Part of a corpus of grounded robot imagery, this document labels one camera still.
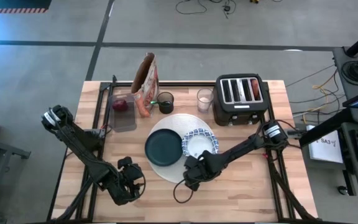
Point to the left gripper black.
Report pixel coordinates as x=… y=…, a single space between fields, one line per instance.
x=132 y=183

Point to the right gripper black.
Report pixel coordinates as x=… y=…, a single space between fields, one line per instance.
x=202 y=169

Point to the blue patterned paper bowl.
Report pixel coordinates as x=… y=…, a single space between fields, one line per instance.
x=199 y=143

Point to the dark teal plate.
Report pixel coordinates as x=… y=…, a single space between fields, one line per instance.
x=163 y=147

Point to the red apple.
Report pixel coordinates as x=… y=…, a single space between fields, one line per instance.
x=120 y=105

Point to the clear plastic glass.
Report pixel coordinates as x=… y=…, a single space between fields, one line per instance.
x=204 y=101

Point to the Pumpkin O's cereal bag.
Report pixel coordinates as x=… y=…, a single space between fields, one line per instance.
x=148 y=77

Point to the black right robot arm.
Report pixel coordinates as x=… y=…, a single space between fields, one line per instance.
x=244 y=146

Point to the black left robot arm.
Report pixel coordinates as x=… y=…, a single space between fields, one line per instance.
x=79 y=146

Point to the grey translucent plastic container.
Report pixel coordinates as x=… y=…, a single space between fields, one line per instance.
x=123 y=121

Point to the white round woven placemat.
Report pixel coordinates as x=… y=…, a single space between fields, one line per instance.
x=179 y=123

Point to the black mesh cup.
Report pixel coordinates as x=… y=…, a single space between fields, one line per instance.
x=166 y=104

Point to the black four-slot toaster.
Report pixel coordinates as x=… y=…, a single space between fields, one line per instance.
x=241 y=109

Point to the toast slice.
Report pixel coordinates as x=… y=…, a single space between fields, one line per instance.
x=255 y=88

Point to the grey metal stand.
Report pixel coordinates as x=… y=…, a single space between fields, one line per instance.
x=2 y=151

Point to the white paper notebook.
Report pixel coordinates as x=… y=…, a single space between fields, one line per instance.
x=325 y=146

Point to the black computer mouse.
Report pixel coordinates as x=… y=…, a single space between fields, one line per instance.
x=342 y=189

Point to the dark mat with hazard stripes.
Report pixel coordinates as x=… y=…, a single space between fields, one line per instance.
x=11 y=4

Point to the black table frame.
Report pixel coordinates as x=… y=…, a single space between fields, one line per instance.
x=182 y=84

